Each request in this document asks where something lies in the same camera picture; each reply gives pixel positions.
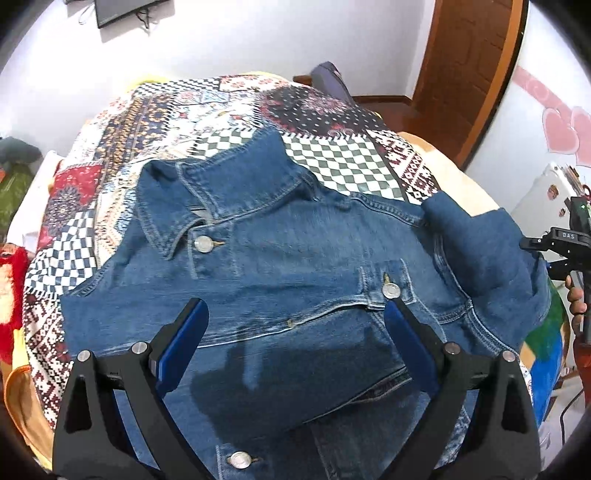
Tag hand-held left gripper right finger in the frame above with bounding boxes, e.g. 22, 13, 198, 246
385, 299, 542, 480

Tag red yellow plush blanket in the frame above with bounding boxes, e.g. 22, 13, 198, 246
0, 244, 32, 365

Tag patchwork printed quilt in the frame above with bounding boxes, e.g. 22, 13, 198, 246
23, 74, 444, 462

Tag green cloth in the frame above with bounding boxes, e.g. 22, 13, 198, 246
0, 164, 34, 245

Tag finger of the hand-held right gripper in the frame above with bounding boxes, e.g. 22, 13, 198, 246
519, 232, 563, 254

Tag black television cables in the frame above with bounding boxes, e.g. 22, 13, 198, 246
76, 7, 155, 33

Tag blue denim jacket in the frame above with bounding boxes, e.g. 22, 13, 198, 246
60, 127, 552, 480

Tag white sheet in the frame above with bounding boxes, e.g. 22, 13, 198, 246
8, 150, 63, 252

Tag grey plush toy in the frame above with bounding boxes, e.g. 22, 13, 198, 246
0, 137, 42, 163

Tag brown wooden door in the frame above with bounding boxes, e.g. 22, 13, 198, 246
411, 0, 529, 169

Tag white box with stickers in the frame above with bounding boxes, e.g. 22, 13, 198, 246
508, 161, 583, 232

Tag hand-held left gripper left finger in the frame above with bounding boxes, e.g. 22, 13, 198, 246
52, 298, 211, 480

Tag person's right hand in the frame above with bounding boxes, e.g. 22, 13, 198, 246
566, 272, 587, 334

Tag black wall television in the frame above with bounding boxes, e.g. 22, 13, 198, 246
95, 0, 160, 28

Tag dark purple cushion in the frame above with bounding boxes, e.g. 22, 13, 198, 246
310, 61, 355, 103

